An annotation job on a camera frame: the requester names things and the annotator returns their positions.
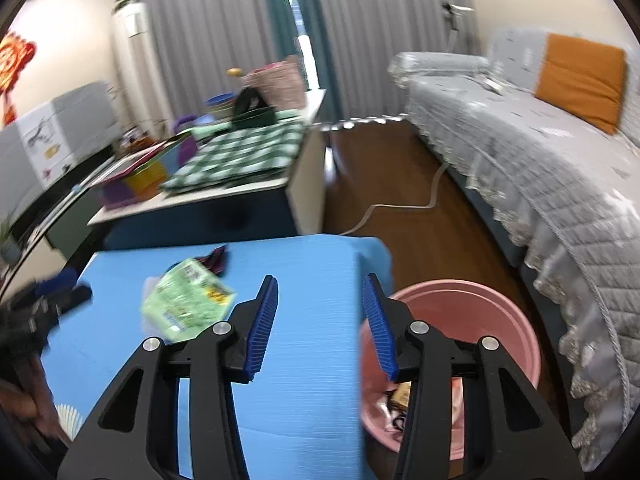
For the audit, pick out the dark coffee table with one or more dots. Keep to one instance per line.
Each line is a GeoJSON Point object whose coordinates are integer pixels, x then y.
{"type": "Point", "coordinates": [200, 220]}

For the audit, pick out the grey quilted sofa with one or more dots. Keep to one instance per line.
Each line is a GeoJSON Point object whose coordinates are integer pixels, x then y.
{"type": "Point", "coordinates": [550, 170]}

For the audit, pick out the grey television cover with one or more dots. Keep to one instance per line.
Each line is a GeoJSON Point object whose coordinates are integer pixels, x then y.
{"type": "Point", "coordinates": [80, 110]}

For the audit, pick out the dark green round tin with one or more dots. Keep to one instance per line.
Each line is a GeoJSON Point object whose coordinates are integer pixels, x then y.
{"type": "Point", "coordinates": [255, 119]}

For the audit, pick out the red wall decoration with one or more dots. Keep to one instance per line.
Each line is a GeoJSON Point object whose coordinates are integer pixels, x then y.
{"type": "Point", "coordinates": [15, 60]}

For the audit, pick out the white standing air conditioner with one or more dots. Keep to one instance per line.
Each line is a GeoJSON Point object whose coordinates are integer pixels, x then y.
{"type": "Point", "coordinates": [137, 60]}

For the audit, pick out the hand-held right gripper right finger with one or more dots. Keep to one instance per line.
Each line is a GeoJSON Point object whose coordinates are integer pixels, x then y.
{"type": "Point", "coordinates": [380, 330]}

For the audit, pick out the grey quilted cushion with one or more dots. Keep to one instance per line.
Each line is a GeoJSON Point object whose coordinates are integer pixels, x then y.
{"type": "Point", "coordinates": [515, 55]}

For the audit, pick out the colourful rectangular box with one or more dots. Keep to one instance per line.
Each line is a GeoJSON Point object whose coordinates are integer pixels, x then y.
{"type": "Point", "coordinates": [145, 177]}

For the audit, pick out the black hat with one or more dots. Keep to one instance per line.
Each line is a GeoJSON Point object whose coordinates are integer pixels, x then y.
{"type": "Point", "coordinates": [250, 100]}

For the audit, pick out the stack of coloured bowls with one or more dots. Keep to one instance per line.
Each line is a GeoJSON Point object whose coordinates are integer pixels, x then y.
{"type": "Point", "coordinates": [220, 105]}

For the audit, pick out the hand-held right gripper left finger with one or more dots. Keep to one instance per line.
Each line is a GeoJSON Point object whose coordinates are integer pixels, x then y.
{"type": "Point", "coordinates": [262, 325]}

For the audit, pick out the blue table mat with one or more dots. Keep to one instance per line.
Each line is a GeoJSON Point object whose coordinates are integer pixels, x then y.
{"type": "Point", "coordinates": [310, 400]}

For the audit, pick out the green checkered cloth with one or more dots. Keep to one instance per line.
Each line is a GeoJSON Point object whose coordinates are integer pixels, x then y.
{"type": "Point", "coordinates": [240, 152]}

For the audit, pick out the orange cushion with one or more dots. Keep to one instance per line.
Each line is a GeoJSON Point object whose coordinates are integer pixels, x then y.
{"type": "Point", "coordinates": [580, 80]}

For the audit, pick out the grey curtain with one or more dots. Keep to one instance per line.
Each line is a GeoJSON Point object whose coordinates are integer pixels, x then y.
{"type": "Point", "coordinates": [200, 35]}
{"type": "Point", "coordinates": [390, 35]}

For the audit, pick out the dark snack wrapper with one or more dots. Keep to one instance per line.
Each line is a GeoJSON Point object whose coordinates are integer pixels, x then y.
{"type": "Point", "coordinates": [217, 262]}

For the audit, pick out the green plastic packet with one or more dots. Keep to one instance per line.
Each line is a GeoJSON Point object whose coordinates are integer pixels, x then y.
{"type": "Point", "coordinates": [185, 300]}

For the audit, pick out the teal curtain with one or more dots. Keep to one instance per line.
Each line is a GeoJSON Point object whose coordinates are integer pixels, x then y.
{"type": "Point", "coordinates": [320, 60]}

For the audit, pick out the white power strip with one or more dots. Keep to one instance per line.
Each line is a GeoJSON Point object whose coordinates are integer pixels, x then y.
{"type": "Point", "coordinates": [492, 85]}

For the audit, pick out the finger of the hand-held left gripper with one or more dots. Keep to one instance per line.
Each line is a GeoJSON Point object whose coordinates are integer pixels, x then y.
{"type": "Point", "coordinates": [55, 284]}
{"type": "Point", "coordinates": [75, 300]}

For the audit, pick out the pink plastic bin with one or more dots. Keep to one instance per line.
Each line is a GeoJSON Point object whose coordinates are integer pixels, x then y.
{"type": "Point", "coordinates": [500, 320]}

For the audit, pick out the pink lace basket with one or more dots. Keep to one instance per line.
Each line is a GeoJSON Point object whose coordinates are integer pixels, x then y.
{"type": "Point", "coordinates": [280, 82]}

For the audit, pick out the green potted plant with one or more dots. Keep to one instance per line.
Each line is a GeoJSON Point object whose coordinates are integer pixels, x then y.
{"type": "Point", "coordinates": [125, 1]}

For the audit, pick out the yellow flower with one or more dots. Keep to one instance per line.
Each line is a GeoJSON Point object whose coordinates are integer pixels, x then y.
{"type": "Point", "coordinates": [235, 73]}

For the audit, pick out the television cabinet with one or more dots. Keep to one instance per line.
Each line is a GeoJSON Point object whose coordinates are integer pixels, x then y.
{"type": "Point", "coordinates": [65, 220]}

